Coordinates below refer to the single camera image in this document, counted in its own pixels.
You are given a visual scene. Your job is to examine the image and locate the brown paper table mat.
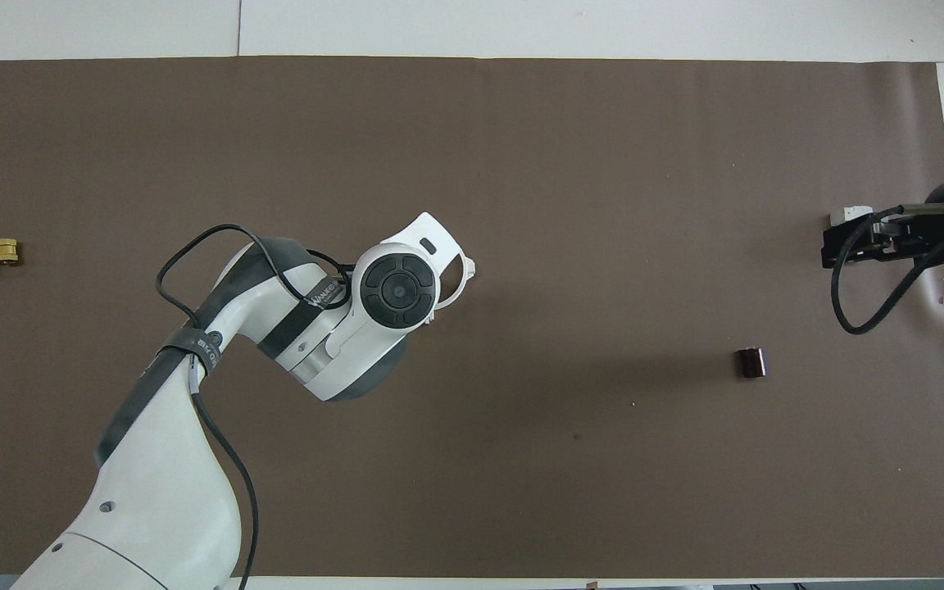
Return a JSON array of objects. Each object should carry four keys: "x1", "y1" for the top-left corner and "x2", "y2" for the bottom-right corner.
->
[{"x1": 0, "y1": 56, "x2": 944, "y2": 579}]

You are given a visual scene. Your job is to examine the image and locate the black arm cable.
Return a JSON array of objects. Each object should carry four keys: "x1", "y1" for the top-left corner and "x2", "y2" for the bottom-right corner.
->
[
  {"x1": 155, "y1": 224, "x2": 358, "y2": 590},
  {"x1": 830, "y1": 209, "x2": 944, "y2": 336}
]

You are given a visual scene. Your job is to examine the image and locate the small black cylinder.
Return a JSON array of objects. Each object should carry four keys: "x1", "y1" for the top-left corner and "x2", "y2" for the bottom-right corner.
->
[{"x1": 734, "y1": 347, "x2": 769, "y2": 380}]

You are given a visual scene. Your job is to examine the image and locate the white half-ring pipe clamp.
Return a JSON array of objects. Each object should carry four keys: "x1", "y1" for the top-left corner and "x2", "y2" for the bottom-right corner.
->
[{"x1": 435, "y1": 250, "x2": 479, "y2": 311}]

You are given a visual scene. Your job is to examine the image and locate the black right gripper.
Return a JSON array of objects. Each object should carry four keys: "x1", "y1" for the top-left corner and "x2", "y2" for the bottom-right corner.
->
[{"x1": 821, "y1": 202, "x2": 944, "y2": 270}]

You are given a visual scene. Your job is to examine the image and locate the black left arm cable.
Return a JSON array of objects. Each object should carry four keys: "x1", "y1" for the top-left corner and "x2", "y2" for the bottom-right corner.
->
[{"x1": 155, "y1": 224, "x2": 358, "y2": 590}]

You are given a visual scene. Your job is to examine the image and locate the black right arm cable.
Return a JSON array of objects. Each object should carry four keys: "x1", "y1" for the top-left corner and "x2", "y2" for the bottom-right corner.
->
[{"x1": 830, "y1": 209, "x2": 944, "y2": 336}]

